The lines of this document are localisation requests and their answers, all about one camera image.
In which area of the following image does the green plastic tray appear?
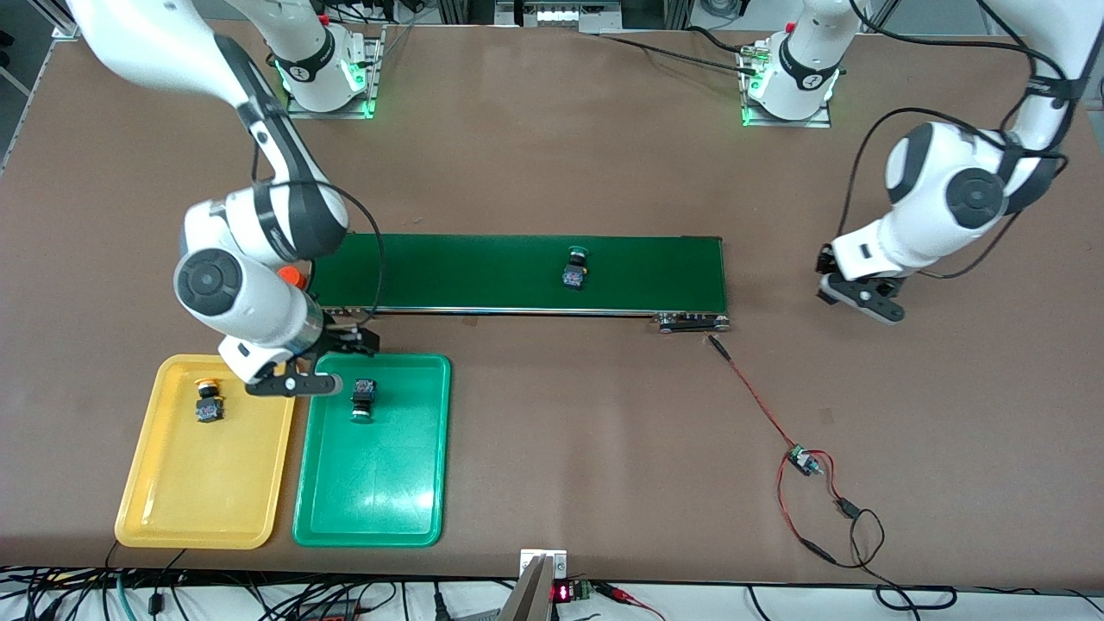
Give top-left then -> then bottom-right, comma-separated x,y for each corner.
292,353 -> 453,549

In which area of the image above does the aluminium extrusion post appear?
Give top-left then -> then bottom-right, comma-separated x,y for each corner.
28,0 -> 84,41

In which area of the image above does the red black cable long loop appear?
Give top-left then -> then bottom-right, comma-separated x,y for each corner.
776,453 -> 863,570

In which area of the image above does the yellow plastic tray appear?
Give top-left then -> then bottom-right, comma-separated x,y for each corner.
115,354 -> 300,550

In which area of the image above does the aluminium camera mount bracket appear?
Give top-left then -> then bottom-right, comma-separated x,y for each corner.
499,549 -> 570,621

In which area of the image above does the red black cable short lead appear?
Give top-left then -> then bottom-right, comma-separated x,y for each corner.
811,450 -> 958,612

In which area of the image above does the yellow cap push button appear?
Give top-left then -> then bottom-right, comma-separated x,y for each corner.
191,378 -> 227,424

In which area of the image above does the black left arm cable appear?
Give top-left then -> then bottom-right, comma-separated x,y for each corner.
835,0 -> 1089,281

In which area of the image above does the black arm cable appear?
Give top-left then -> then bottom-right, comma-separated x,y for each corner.
250,147 -> 386,329
835,0 -> 1089,281

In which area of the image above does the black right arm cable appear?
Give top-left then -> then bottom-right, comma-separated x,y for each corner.
250,147 -> 386,329

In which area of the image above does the metal frame with lights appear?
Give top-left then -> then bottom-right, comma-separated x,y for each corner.
493,0 -> 624,35

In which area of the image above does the green belt conveyor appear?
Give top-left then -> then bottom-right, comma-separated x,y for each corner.
306,230 -> 732,334

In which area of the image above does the red clip lead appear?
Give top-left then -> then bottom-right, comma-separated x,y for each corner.
595,583 -> 667,621

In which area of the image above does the aluminium arm base plate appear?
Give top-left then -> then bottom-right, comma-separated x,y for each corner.
738,39 -> 834,129
285,24 -> 386,121

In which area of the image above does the red black conveyor cable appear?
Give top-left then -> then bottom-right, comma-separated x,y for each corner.
707,335 -> 799,456

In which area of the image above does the black cable on table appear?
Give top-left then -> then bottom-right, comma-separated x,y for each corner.
599,26 -> 760,78

